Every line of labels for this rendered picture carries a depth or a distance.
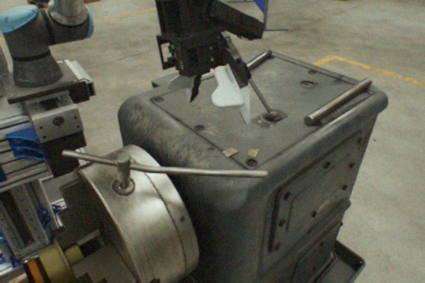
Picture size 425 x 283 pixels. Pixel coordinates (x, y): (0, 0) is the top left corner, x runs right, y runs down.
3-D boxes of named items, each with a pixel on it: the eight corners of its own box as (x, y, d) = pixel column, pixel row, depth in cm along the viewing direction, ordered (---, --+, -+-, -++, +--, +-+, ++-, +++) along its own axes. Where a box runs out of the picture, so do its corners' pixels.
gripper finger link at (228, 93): (223, 136, 45) (193, 79, 45) (253, 121, 48) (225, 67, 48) (234, 130, 42) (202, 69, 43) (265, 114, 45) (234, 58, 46)
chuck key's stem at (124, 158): (116, 198, 59) (114, 160, 51) (120, 188, 61) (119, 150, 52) (128, 200, 59) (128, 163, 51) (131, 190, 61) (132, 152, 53)
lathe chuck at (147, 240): (112, 199, 90) (105, 122, 67) (177, 299, 75) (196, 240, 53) (80, 217, 85) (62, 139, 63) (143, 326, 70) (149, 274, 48)
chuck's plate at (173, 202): (124, 193, 91) (121, 117, 69) (189, 289, 77) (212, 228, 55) (112, 199, 90) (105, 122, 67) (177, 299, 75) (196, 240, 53)
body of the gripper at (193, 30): (162, 73, 49) (145, -12, 43) (206, 59, 53) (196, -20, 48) (190, 83, 43) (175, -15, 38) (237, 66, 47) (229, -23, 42)
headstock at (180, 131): (253, 132, 135) (262, 43, 114) (360, 195, 105) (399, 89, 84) (128, 201, 103) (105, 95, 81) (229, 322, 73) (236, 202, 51)
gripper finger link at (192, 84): (160, 98, 56) (168, 61, 49) (187, 88, 60) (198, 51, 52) (169, 111, 55) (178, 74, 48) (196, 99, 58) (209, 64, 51)
